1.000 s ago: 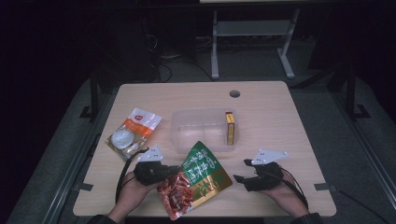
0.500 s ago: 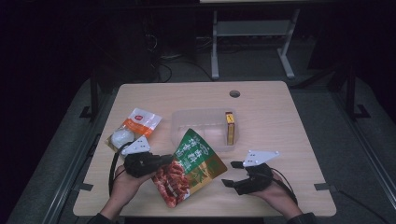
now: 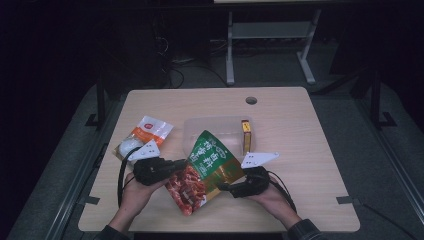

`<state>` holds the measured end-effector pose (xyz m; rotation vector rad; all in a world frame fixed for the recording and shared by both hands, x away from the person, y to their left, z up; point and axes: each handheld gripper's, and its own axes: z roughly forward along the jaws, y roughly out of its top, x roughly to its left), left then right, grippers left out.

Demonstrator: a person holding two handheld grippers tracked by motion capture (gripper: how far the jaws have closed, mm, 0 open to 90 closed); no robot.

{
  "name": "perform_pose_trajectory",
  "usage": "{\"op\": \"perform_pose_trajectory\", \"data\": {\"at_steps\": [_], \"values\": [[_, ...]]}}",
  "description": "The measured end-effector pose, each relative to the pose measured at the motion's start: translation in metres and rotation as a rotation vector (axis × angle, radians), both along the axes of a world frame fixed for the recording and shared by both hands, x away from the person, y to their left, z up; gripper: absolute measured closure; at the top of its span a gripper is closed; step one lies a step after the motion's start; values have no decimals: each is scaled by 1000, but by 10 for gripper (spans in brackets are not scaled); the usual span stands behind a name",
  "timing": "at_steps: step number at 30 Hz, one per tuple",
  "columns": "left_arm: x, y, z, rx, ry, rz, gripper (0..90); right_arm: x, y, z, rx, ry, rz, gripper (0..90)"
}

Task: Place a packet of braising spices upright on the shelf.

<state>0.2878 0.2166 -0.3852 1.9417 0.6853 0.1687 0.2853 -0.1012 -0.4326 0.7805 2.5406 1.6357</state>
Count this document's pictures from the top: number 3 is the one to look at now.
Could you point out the black metal stand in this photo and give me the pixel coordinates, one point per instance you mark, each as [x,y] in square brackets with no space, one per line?
[100,103]
[376,100]

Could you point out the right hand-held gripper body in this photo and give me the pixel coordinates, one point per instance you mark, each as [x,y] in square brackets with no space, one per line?
[253,183]

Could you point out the white metal table frame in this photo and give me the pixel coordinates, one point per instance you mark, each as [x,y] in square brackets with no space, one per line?
[266,30]

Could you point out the clear plastic container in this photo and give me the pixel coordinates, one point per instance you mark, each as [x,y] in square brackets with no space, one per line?
[220,130]

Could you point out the green and red food packet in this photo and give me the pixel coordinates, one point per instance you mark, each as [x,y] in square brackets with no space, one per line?
[203,173]

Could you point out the person's left hand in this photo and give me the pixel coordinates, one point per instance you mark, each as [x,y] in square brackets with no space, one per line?
[135,198]

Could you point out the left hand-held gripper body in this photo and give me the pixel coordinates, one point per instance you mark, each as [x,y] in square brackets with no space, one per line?
[151,170]

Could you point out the grey table bracket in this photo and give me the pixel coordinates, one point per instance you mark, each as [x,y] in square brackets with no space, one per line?
[89,200]
[346,200]

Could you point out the orange and white bun packet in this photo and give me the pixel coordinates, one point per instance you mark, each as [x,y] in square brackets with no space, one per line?
[146,131]

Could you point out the person's right hand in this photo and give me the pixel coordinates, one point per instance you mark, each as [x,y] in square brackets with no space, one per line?
[276,201]

